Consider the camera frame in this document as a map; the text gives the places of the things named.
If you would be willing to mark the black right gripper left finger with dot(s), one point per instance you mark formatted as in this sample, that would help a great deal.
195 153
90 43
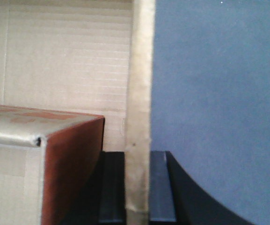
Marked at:
101 200

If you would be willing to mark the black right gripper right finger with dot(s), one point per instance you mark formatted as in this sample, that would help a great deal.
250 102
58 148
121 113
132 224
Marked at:
182 192

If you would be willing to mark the worn cardboard box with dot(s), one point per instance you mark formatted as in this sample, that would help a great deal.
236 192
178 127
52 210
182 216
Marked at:
86 56

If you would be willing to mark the red and white inner box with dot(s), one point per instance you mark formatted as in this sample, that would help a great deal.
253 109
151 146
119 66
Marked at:
45 159

